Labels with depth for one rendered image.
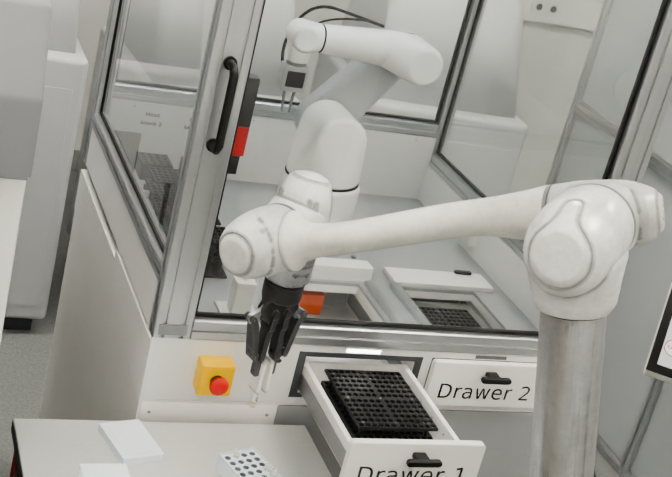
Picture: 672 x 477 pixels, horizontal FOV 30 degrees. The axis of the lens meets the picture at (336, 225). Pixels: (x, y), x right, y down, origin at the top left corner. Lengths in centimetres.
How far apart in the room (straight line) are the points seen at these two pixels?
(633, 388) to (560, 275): 274
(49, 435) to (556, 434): 105
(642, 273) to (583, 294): 267
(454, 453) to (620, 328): 217
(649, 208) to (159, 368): 109
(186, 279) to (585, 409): 91
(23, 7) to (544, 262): 89
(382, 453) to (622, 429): 224
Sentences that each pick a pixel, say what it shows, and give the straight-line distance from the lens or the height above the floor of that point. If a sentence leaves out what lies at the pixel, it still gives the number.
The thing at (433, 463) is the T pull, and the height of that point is 91.
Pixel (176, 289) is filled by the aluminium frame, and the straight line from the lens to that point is 251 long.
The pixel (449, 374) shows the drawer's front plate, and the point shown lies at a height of 90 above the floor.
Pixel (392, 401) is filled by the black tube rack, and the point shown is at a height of 90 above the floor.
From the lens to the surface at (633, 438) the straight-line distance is 451.
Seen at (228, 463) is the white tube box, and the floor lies 80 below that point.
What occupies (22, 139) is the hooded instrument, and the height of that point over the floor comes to 143.
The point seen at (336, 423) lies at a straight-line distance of 252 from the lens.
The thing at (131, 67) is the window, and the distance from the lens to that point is 303.
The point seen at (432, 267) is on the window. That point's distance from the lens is 270.
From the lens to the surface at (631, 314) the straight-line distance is 456.
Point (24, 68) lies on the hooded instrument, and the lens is 204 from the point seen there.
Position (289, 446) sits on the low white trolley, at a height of 76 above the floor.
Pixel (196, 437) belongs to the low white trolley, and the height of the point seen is 76.
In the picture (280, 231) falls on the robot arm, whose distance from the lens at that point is 207.
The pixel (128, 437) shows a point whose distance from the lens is 254.
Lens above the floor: 215
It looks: 21 degrees down
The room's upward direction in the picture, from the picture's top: 14 degrees clockwise
